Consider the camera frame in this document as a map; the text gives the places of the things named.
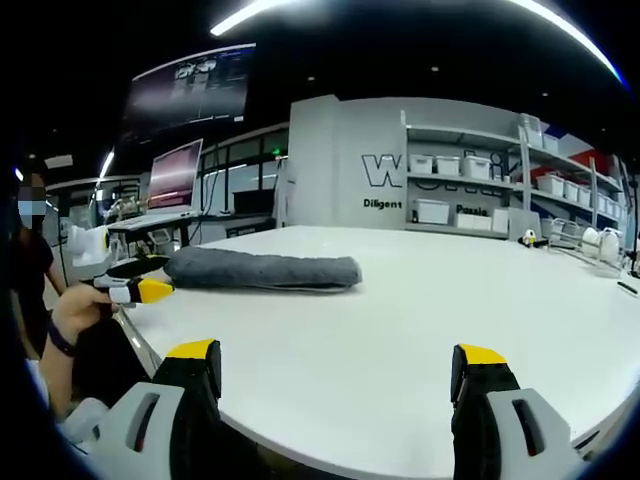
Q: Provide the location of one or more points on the dark wristband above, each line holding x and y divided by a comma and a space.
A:
62, 342

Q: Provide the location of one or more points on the white standing desk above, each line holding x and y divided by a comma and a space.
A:
150, 221

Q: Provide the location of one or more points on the black tripod stand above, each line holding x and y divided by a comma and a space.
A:
635, 220

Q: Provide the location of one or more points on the grey plush towel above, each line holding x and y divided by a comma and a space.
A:
260, 270

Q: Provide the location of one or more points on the black pen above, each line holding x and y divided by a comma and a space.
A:
628, 287

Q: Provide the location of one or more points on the ceiling light strip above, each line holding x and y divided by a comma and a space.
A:
255, 17

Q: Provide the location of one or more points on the grey metal shelf unit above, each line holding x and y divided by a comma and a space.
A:
523, 165

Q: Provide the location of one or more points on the group of white storage boxes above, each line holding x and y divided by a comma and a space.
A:
475, 167

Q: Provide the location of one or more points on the person's left hand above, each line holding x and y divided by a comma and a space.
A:
75, 310

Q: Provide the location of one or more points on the white hanging coat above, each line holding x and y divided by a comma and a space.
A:
282, 192

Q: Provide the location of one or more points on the idle white gripper device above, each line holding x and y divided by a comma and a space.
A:
530, 239

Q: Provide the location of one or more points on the large dark wall screen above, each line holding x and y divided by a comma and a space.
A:
190, 85

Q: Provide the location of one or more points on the white bowl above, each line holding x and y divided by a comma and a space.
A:
610, 242
591, 241

